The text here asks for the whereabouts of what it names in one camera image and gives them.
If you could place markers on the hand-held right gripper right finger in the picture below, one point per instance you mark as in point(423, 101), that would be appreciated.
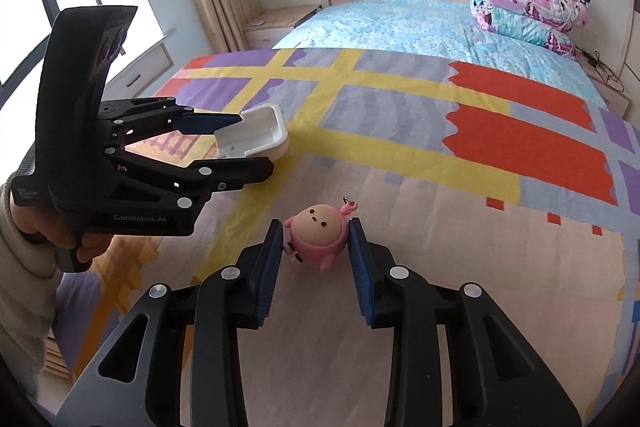
point(360, 267)

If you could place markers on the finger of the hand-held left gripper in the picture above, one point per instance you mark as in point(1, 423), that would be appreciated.
point(235, 172)
point(210, 122)

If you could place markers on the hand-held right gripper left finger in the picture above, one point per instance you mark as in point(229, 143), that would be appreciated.
point(267, 267)

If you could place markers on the white plastic case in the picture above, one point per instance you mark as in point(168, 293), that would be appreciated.
point(260, 132)

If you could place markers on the person's left hand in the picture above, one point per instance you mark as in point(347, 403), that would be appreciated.
point(40, 224)

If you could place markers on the wooden window cabinet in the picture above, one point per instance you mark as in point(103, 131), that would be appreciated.
point(145, 67)

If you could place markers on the colourful patchwork blanket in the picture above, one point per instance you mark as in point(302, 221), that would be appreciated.
point(500, 257)

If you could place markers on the light blue bed sheet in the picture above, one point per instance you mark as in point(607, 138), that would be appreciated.
point(400, 27)

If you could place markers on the light blue folded quilt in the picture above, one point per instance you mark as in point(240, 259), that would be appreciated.
point(515, 27)

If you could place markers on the beige wardrobe with grey stripes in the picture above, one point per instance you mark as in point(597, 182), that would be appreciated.
point(629, 42)

